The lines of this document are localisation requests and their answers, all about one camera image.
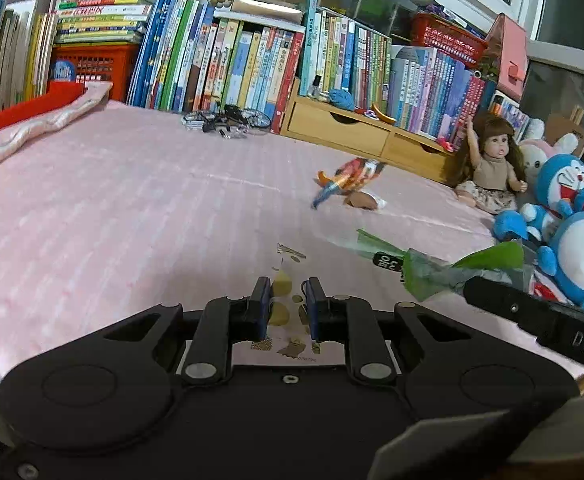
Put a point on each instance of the row of beige thin books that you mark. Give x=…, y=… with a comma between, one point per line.
x=22, y=55

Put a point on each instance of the brown-haired doll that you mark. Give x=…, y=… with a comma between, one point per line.
x=492, y=170

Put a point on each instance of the pink storage box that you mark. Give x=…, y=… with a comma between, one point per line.
x=509, y=55

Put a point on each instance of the brown white wrapper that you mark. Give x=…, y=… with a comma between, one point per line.
x=359, y=201

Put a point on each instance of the large blue cat plush toy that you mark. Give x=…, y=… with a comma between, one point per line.
x=582, y=260

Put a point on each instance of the row of tall colourful books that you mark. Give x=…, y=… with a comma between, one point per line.
x=212, y=60

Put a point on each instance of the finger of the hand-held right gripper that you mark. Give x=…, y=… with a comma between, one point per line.
x=502, y=302

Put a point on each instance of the green plastic wrapper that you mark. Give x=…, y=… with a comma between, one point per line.
x=422, y=275

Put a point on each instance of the pink white bunny plush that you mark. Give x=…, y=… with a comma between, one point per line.
x=537, y=157

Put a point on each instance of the orange blue snack wrapper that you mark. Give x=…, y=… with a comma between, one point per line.
x=352, y=175

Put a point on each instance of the clear wrapper with gold print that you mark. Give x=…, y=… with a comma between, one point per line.
x=279, y=315

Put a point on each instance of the red plastic basket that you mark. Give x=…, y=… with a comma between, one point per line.
x=447, y=40

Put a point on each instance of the stack of flat-lying books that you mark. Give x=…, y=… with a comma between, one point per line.
x=102, y=17

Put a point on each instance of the wooden drawer organizer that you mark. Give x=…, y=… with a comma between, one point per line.
x=347, y=130

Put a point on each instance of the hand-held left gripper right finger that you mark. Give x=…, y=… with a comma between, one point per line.
x=313, y=310

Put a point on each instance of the pink striped table cloth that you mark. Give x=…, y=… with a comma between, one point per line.
x=122, y=210

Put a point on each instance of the red plastic crate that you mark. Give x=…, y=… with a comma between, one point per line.
x=102, y=65

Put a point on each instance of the red cardboard box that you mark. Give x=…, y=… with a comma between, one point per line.
x=22, y=110

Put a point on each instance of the blue yarn ball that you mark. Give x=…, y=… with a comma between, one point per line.
x=341, y=98

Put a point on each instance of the row of small paperback books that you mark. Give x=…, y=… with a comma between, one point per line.
x=422, y=95

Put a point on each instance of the beige flat box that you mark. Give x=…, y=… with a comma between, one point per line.
x=267, y=10

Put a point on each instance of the folded pink satin cloth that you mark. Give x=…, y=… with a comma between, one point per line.
x=47, y=120

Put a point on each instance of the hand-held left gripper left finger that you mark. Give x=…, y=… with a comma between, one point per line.
x=264, y=310

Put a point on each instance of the orange curved toy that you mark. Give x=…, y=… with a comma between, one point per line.
x=386, y=117

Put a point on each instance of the brown cardboard box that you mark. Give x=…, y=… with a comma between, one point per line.
x=567, y=127

